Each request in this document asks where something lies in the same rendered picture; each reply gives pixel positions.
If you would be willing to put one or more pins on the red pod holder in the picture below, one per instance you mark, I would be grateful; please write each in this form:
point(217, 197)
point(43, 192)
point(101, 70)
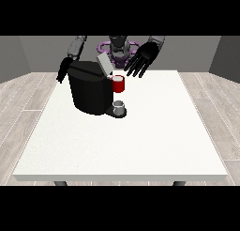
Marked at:
point(118, 86)

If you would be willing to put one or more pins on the pale grey machine lid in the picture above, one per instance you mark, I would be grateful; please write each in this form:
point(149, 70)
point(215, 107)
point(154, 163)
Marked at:
point(105, 63)

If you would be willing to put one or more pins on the grey trunk with purple rings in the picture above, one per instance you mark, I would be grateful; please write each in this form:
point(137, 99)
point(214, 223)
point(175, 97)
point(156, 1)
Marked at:
point(118, 47)

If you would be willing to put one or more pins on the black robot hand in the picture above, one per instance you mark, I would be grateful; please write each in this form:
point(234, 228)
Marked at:
point(147, 52)
point(63, 69)

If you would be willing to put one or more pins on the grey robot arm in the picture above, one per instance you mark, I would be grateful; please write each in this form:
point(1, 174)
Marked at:
point(156, 39)
point(76, 47)

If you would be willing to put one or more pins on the black coffee machine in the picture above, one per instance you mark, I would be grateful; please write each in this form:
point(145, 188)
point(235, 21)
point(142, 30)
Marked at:
point(89, 89)

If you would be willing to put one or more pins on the small grey cup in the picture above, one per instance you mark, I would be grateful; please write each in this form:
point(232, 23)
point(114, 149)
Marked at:
point(118, 107)

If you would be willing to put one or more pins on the dark table leg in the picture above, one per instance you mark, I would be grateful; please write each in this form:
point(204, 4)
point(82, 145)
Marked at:
point(60, 183)
point(179, 183)

